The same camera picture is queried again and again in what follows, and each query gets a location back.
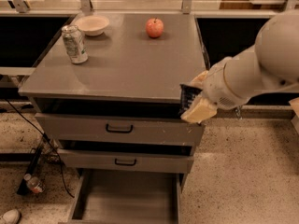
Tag plastic bottle on floor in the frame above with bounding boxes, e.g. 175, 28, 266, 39
23, 174, 45, 194

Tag red apple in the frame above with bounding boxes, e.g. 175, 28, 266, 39
146, 18, 164, 38

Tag white shoe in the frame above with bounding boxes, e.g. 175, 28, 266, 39
0, 209, 21, 224

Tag grey drawer cabinet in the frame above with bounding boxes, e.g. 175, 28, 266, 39
18, 12, 214, 191

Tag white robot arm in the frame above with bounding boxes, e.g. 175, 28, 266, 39
180, 9, 299, 123

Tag silver green soda can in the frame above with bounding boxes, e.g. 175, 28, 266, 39
62, 25, 88, 64

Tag dark blue rxbar wrapper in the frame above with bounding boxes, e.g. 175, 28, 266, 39
178, 84, 202, 115

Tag grey top drawer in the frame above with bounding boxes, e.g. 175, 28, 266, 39
36, 113, 204, 146

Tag grey middle drawer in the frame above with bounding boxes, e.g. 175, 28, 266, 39
58, 149, 193, 174

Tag grey drawer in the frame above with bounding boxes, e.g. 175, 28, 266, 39
59, 170, 180, 224
36, 113, 204, 146
58, 149, 193, 174

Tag black cable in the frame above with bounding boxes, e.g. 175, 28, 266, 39
2, 97, 76, 199

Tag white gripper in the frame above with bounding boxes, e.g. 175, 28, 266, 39
180, 57, 249, 123

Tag black floor bar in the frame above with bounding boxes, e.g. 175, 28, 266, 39
17, 141, 44, 196

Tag white bowl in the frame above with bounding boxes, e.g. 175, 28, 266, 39
75, 15, 109, 36

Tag grey bottom drawer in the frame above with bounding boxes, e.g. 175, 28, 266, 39
59, 170, 180, 224

